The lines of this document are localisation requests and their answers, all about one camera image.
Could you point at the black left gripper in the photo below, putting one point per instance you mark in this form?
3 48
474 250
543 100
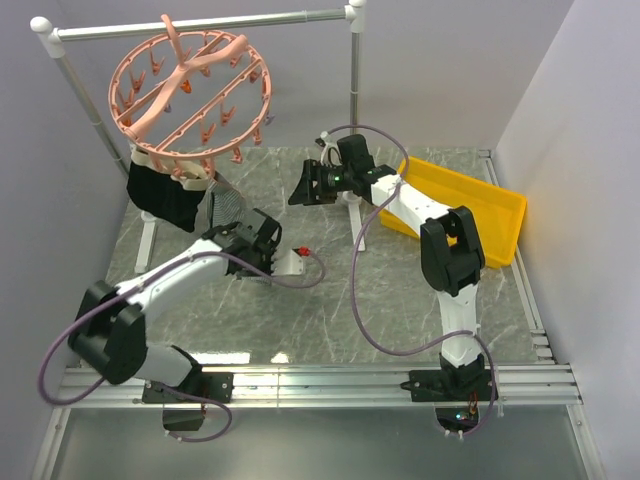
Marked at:
269 249

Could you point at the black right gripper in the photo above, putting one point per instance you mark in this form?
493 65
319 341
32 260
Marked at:
304 194

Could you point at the grey striped boxer underwear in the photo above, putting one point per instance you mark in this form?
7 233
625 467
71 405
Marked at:
226 207

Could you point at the pink round clip hanger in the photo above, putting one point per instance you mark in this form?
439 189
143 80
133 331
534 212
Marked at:
188 98

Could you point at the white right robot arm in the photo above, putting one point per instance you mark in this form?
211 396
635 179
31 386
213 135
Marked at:
451 259

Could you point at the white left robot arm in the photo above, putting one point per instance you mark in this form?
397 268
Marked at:
113 336

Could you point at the black underwear white waistband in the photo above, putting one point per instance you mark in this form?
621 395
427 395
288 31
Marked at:
161 196

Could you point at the yellow plastic tray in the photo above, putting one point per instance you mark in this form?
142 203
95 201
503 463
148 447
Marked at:
430 191

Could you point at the silver clothes rack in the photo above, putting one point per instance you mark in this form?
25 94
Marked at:
55 39

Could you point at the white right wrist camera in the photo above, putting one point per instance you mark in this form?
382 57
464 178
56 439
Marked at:
330 155

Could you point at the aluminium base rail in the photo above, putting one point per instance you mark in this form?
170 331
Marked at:
379 386

